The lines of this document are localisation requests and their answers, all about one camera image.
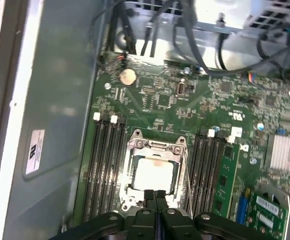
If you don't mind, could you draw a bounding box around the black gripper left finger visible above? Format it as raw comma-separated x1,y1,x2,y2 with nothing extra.
52,189,158,240

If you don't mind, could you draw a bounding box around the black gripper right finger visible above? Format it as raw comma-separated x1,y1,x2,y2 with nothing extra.
156,189,263,240

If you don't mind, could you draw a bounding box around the metal locking lever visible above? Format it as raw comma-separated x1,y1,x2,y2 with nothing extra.
183,148,194,218

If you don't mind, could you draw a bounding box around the silver CPU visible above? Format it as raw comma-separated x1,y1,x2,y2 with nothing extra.
132,156,181,195

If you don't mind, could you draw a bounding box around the RAM slot with black clips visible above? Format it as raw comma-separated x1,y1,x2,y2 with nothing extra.
192,128,207,216
209,131,224,217
111,120,128,216
92,119,110,220

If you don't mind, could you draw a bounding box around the RAM slot with white clips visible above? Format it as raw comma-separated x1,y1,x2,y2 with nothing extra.
83,112,102,218
102,114,118,220
201,128,216,217

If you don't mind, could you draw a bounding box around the blue expansion slot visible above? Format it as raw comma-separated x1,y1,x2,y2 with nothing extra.
236,191,251,227

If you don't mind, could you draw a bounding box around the CPU socket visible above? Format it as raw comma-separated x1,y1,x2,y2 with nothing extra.
118,127,194,216

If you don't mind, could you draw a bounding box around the green RAM stick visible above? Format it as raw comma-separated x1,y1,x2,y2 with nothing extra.
214,143,240,218

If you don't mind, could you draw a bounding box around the graphics card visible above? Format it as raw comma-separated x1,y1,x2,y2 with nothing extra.
249,191,290,240

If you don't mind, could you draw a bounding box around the green motherboard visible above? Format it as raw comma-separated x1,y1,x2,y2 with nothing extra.
76,51,290,240

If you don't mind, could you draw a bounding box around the white label sticker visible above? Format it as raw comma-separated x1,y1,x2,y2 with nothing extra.
24,128,47,176

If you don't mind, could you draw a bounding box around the silver heatsink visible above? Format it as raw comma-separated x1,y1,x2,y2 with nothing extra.
263,133,290,173

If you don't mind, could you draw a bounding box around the internal USB port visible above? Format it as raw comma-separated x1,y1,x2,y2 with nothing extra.
176,78,187,98

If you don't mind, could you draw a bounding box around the coin cell battery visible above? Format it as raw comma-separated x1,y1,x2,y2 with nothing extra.
119,68,137,87

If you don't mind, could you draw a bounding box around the black PC case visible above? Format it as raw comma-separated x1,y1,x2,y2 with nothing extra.
0,0,290,240

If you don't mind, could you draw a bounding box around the metal drive cage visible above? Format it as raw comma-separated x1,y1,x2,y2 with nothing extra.
121,0,290,41

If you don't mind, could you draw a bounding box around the black cable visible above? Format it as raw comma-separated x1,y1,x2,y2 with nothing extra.
106,0,118,55
174,0,290,76
141,21,152,58
119,0,138,55
150,0,160,58
256,29,289,83
216,12,229,71

